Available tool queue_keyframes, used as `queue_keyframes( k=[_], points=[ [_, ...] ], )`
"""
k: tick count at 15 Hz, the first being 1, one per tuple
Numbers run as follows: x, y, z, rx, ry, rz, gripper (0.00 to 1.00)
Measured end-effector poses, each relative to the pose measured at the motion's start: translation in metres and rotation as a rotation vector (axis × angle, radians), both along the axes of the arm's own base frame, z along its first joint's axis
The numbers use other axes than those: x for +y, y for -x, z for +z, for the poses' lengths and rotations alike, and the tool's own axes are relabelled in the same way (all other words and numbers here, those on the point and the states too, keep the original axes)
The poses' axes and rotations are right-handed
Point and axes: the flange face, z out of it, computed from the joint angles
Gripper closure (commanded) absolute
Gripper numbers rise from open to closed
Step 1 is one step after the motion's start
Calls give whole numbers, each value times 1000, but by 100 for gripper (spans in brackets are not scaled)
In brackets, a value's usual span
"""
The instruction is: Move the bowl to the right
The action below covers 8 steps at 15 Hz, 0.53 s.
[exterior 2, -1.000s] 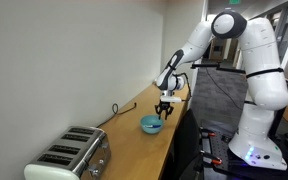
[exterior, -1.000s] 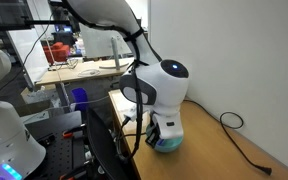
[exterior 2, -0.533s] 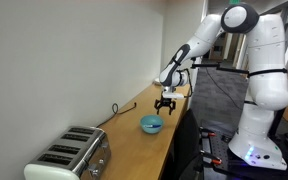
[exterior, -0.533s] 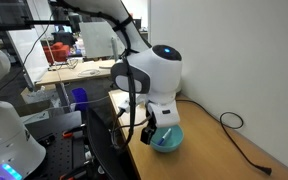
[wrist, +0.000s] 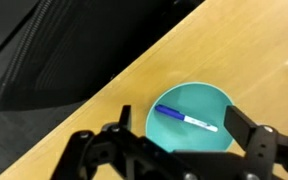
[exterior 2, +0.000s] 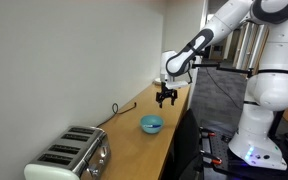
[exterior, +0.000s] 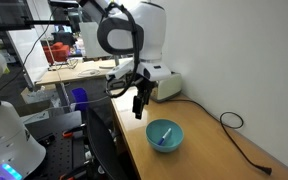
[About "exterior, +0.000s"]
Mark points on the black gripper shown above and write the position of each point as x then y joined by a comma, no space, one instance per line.
145,83

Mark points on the teal bowl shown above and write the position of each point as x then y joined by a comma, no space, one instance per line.
165,145

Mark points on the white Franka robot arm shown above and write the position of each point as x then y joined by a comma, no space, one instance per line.
4,140

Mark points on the cream toaster appliance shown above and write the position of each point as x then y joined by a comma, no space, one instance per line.
165,88

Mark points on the blue white marker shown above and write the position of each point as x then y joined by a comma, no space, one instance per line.
165,136

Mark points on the black office chair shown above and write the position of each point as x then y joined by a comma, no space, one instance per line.
102,146

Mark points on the blue plastic bin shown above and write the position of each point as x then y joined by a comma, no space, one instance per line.
80,98

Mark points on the orange black bar clamp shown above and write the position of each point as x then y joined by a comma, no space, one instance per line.
72,131
72,173

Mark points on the wooden background desk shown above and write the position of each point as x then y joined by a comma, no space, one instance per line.
67,75

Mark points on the grey computer monitor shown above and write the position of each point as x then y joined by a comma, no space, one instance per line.
89,40

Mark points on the dark grey robot stand platform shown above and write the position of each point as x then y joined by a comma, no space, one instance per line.
55,121

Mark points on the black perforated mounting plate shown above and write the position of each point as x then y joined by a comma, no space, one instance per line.
60,156

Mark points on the red container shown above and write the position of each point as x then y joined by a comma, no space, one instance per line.
57,51

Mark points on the cardboard box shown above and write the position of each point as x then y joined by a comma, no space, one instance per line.
25,95

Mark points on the white board panel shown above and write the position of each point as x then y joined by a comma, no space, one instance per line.
27,56

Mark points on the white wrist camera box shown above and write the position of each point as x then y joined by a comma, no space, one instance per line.
119,72

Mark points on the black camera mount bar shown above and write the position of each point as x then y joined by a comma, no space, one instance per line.
40,22

